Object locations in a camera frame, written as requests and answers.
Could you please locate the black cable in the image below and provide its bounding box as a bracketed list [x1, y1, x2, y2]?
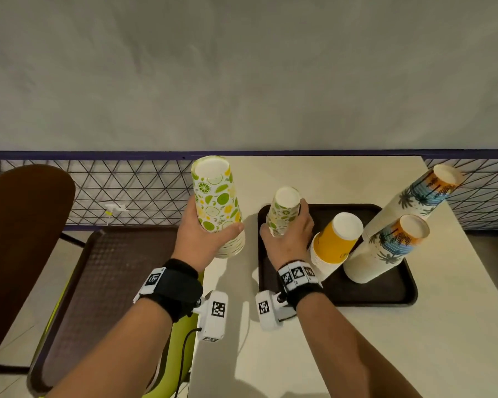
[172, 327, 203, 398]

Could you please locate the person's left forearm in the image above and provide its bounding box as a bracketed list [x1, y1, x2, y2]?
[45, 301, 175, 398]

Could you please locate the white table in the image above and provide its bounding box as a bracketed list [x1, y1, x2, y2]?
[186, 155, 498, 398]

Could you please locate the stack of yellow paper cups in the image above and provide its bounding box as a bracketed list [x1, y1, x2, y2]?
[309, 211, 365, 283]

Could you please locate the stack of palm paper cups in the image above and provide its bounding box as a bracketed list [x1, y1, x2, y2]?
[343, 214, 431, 285]
[361, 163, 464, 242]

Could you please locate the person's right forearm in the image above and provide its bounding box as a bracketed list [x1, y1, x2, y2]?
[295, 290, 424, 398]

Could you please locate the wire mesh fence purple frame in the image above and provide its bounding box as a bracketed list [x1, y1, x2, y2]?
[0, 150, 498, 232]

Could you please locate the stack of green print cups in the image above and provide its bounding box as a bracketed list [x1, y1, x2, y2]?
[190, 155, 247, 259]

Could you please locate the small white plastic object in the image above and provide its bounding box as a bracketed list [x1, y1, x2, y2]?
[103, 202, 130, 218]

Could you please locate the green fruit print paper cup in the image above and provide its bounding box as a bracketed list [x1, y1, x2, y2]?
[265, 186, 303, 238]

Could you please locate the black marker wristband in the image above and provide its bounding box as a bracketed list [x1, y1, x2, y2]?
[277, 260, 324, 310]
[132, 258, 204, 324]

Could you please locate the person's left hand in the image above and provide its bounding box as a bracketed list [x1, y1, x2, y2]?
[170, 194, 246, 274]

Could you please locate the dark brown tray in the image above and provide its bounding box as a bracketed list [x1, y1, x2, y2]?
[27, 226, 205, 397]
[257, 203, 419, 308]

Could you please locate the person's right hand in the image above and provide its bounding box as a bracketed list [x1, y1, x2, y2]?
[258, 197, 316, 271]

